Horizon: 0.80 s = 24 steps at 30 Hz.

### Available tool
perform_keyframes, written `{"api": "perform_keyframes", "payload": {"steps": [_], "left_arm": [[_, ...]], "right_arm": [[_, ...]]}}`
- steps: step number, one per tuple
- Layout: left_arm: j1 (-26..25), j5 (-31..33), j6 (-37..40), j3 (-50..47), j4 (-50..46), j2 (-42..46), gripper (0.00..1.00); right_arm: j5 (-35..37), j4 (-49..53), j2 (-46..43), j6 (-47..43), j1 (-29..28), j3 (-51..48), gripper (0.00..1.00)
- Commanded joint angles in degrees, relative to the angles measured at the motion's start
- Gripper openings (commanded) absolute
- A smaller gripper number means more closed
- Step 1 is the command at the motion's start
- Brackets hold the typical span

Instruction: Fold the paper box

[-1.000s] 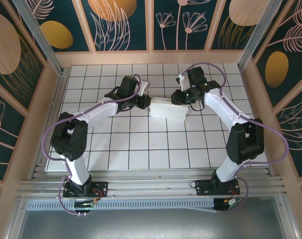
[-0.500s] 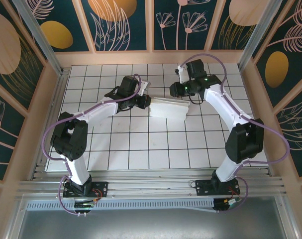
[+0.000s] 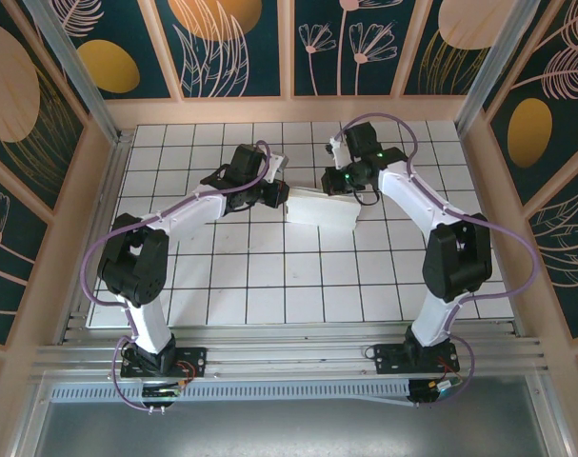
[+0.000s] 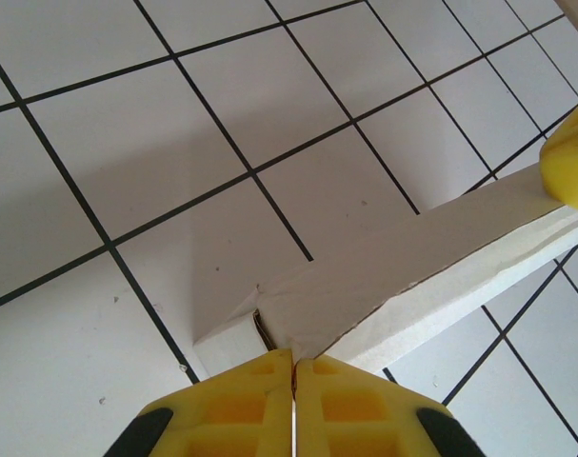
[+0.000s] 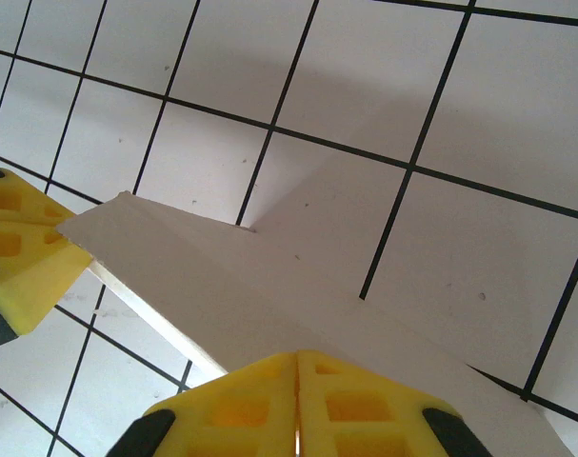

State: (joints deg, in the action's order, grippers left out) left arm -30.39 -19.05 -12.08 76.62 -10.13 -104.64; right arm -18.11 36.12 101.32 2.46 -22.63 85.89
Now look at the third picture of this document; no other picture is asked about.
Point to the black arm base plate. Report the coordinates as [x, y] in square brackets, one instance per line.
[388, 357]
[195, 362]

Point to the aluminium corner post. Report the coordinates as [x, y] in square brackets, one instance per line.
[494, 62]
[74, 71]

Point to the slim aluminium edge rail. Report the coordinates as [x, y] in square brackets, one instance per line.
[108, 190]

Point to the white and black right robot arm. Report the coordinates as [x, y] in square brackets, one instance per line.
[455, 262]

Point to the white paper box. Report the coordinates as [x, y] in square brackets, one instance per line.
[317, 214]

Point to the wide aluminium rail bed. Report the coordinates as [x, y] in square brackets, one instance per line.
[293, 354]

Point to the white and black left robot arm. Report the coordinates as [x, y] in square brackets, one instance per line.
[136, 257]

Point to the grey metal sheet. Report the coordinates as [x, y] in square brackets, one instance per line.
[288, 428]

